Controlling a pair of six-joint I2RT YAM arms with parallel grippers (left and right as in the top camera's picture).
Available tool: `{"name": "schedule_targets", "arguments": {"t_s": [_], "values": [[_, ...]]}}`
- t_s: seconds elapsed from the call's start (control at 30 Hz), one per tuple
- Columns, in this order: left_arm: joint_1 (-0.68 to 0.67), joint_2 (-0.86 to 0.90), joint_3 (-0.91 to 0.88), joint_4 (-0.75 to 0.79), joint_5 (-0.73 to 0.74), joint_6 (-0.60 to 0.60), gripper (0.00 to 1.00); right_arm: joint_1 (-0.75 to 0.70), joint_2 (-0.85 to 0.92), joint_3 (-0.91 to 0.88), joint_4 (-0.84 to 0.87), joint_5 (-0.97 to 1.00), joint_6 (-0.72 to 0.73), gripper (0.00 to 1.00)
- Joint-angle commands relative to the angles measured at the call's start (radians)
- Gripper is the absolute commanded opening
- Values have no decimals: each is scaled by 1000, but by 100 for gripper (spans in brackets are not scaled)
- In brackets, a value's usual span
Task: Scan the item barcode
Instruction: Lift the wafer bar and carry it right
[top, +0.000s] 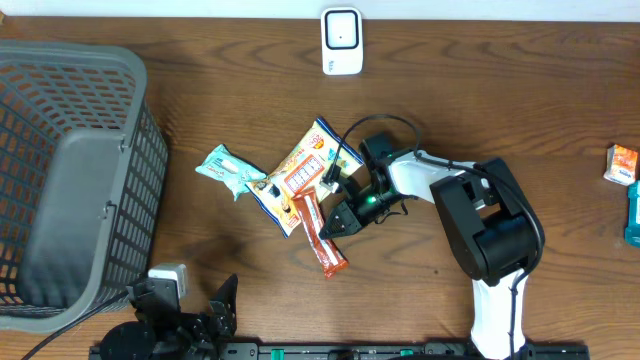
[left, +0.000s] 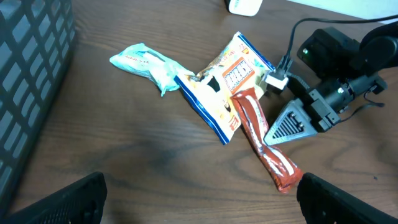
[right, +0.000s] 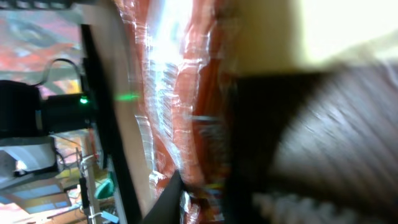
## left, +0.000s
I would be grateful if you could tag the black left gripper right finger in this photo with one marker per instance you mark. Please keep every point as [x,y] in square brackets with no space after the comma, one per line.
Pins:
[322,202]

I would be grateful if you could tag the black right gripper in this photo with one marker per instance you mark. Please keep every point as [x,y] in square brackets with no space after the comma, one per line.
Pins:
[317,109]

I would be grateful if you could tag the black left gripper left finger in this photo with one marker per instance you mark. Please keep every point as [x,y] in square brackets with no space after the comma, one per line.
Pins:
[81,202]

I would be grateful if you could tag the red chocolate bar wrapper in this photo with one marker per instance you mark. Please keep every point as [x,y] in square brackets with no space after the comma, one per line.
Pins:
[284,172]

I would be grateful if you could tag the light green tissue pack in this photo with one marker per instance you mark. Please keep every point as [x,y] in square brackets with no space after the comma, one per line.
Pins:
[141,60]

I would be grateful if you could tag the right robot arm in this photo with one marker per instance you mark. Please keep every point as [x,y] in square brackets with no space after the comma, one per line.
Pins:
[347,69]

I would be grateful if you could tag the white barcode scanner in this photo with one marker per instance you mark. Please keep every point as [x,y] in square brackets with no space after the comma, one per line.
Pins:
[244,7]

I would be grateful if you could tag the grey plastic shopping basket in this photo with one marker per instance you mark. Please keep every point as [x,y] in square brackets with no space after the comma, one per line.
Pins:
[38,38]

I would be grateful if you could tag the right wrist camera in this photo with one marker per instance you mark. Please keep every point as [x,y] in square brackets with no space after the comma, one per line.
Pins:
[276,78]

